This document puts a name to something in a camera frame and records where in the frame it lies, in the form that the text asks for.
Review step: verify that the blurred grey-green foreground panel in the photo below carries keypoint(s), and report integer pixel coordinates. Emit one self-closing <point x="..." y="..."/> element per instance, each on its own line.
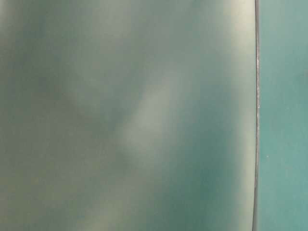
<point x="127" y="115"/>

